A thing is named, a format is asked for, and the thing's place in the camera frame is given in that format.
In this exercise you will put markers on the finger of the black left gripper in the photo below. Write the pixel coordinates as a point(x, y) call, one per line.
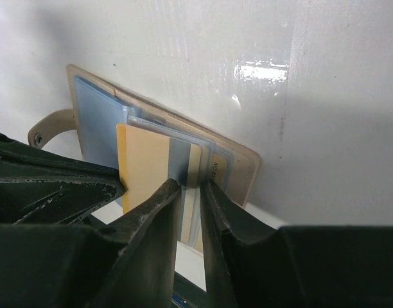
point(37, 186)

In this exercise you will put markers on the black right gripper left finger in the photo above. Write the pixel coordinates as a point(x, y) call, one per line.
point(128, 263)

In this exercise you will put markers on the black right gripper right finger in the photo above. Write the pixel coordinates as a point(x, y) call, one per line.
point(250, 264)

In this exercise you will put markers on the gold card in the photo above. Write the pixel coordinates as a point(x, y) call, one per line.
point(147, 159)

